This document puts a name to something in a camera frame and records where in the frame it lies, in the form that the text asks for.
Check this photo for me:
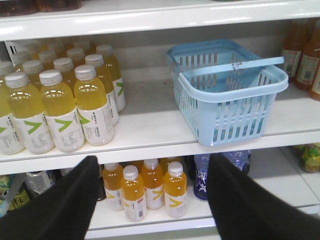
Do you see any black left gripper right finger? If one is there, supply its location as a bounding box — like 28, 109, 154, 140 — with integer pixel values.
206, 153, 320, 240

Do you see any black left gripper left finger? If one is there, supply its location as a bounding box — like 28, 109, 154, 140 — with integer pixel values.
0, 155, 99, 240

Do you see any light blue plastic basket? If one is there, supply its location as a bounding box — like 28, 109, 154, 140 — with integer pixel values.
166, 39, 289, 147

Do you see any blue sports drink bottle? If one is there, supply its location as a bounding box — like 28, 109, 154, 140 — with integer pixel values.
222, 149, 252, 174
193, 153, 211, 201

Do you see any orange vitamin drink bottle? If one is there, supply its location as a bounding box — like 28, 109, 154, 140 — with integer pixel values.
141, 158, 164, 210
102, 162, 124, 211
164, 161, 188, 218
120, 165, 147, 222

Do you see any yellow lemon tea bottle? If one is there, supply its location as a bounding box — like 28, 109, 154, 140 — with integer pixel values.
300, 142, 320, 173

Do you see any pale yellow drink bottle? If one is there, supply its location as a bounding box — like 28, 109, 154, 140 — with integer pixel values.
74, 64, 114, 146
39, 69, 85, 152
96, 44, 126, 112
4, 72, 55, 154

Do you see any white metal shelving unit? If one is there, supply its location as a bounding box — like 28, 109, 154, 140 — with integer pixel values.
0, 0, 320, 240

